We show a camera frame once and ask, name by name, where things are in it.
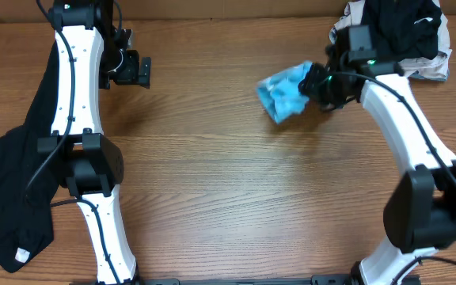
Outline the light blue printed t-shirt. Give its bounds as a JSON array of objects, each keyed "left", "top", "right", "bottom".
[{"left": 256, "top": 61, "right": 312, "bottom": 124}]

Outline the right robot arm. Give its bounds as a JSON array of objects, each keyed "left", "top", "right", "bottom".
[{"left": 298, "top": 25, "right": 456, "bottom": 285}]

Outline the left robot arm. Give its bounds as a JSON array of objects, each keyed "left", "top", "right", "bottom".
[{"left": 36, "top": 0, "right": 151, "bottom": 284}]

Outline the beige garment in pile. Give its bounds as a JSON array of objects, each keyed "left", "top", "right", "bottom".
[{"left": 329, "top": 1, "right": 452, "bottom": 77}]

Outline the grey-blue garment under pile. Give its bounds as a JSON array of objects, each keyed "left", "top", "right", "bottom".
[{"left": 409, "top": 71, "right": 450, "bottom": 82}]

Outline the black garment on left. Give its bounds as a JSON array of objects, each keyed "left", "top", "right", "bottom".
[{"left": 0, "top": 44, "right": 59, "bottom": 273}]

